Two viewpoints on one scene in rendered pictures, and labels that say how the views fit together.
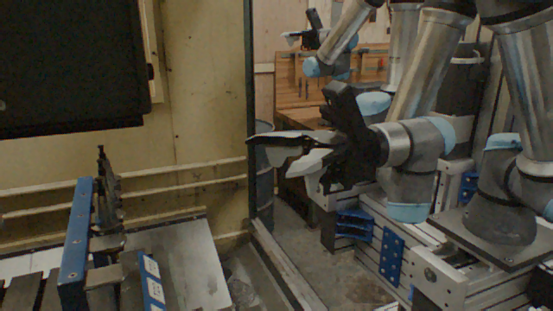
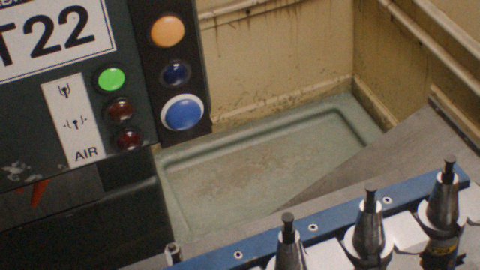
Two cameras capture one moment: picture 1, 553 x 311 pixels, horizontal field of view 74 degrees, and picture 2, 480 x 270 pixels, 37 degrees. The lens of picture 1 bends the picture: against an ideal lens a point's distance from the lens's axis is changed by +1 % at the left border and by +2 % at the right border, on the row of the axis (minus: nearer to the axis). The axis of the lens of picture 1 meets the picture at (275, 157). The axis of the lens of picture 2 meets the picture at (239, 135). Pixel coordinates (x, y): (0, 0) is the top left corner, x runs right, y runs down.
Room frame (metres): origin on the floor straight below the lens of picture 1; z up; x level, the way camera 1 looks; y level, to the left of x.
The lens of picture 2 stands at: (0.69, -0.20, 1.97)
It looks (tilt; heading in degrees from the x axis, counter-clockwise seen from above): 42 degrees down; 97
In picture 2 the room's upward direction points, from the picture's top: 7 degrees counter-clockwise
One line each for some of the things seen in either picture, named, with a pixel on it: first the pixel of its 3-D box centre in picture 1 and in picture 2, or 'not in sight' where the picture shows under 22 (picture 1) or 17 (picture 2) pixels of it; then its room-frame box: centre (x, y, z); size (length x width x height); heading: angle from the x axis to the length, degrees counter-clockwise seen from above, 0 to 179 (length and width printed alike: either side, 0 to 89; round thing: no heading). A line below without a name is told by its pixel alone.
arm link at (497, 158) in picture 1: (515, 163); not in sight; (0.75, -0.53, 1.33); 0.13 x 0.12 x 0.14; 3
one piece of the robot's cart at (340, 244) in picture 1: (366, 226); not in sight; (1.20, -0.35, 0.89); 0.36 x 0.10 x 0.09; 114
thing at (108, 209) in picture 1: (104, 208); (289, 253); (0.67, 0.35, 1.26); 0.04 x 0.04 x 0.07
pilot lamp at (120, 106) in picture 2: not in sight; (120, 111); (0.55, 0.22, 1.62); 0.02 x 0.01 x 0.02; 23
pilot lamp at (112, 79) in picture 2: not in sight; (111, 78); (0.55, 0.22, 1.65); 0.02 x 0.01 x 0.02; 23
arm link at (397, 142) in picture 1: (381, 144); not in sight; (0.58, -0.18, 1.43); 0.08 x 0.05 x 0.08; 25
